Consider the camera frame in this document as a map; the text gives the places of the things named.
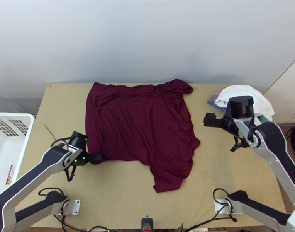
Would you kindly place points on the white laundry basket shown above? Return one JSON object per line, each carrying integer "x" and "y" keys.
{"x": 7, "y": 145}

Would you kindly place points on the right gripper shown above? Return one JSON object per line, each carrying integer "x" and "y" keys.
{"x": 213, "y": 122}

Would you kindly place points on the maroon t-shirt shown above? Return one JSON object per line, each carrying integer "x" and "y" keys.
{"x": 137, "y": 120}

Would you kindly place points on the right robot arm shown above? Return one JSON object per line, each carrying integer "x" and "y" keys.
{"x": 273, "y": 140}

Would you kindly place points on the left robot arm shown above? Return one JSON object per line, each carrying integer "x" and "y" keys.
{"x": 29, "y": 174}

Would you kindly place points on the pile of folded clothes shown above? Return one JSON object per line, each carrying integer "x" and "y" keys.
{"x": 239, "y": 93}

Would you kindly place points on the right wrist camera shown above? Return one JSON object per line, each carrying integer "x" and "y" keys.
{"x": 211, "y": 115}

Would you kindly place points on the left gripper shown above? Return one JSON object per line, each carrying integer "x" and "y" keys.
{"x": 97, "y": 158}

